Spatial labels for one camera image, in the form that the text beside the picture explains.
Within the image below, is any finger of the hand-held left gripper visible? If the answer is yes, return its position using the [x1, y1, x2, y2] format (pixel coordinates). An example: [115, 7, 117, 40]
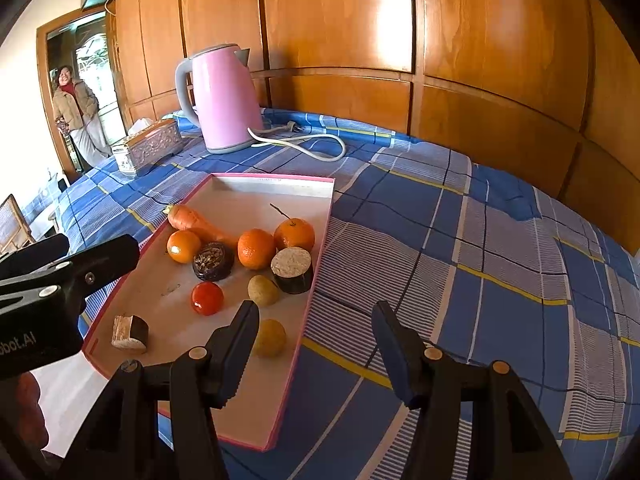
[0, 233, 71, 285]
[0, 234, 141, 313]

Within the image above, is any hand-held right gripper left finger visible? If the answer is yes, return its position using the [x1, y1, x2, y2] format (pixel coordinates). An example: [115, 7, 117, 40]
[57, 300, 261, 480]

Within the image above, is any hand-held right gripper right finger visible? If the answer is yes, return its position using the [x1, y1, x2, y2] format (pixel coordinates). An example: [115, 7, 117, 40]
[371, 301, 573, 480]

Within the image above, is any red tomato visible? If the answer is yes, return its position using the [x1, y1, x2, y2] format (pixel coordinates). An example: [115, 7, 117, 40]
[190, 281, 225, 316]

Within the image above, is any yellow-green round fruit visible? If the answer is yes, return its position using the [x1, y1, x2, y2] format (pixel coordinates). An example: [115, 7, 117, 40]
[247, 274, 281, 308]

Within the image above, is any orange tangerine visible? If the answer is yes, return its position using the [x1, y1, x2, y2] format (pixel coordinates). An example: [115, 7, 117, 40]
[237, 228, 277, 270]
[166, 230, 202, 264]

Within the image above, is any small cut eggplant piece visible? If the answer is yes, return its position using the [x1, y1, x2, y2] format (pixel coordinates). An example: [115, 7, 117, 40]
[111, 314, 149, 353]

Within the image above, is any orange carrot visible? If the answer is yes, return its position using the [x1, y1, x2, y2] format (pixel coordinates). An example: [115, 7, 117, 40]
[164, 204, 238, 248]

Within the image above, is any pink-edged cardboard box lid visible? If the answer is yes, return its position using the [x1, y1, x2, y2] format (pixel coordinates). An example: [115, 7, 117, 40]
[81, 172, 336, 453]

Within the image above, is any person's left hand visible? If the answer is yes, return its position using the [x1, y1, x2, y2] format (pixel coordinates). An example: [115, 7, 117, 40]
[0, 374, 49, 457]

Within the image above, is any yellow round fruit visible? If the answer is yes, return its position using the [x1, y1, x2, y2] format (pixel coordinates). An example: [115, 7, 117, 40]
[251, 318, 287, 358]

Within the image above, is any wooden chair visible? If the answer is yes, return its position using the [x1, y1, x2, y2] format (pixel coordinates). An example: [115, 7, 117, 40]
[0, 194, 37, 256]

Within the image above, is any dark passion fruit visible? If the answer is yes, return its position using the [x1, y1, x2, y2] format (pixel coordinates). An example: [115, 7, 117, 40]
[192, 241, 235, 282]

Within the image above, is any large cut eggplant piece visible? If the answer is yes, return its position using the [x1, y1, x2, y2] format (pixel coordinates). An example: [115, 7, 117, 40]
[270, 246, 315, 295]

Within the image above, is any silver ornate tissue box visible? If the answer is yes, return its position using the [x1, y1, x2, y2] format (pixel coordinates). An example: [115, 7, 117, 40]
[111, 118, 182, 178]

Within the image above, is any blue plaid blanket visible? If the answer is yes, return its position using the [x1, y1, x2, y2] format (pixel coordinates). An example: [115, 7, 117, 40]
[52, 107, 640, 480]

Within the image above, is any tangerine with stem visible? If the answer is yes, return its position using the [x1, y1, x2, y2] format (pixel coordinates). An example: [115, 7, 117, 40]
[270, 203, 316, 253]

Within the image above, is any pink electric kettle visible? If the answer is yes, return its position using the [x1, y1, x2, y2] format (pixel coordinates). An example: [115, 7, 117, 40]
[175, 44, 265, 155]

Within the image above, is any wooden door frame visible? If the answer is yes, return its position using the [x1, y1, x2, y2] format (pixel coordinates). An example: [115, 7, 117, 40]
[36, 10, 128, 181]

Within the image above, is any white kettle power cord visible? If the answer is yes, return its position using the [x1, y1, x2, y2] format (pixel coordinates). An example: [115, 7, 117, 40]
[247, 120, 347, 162]

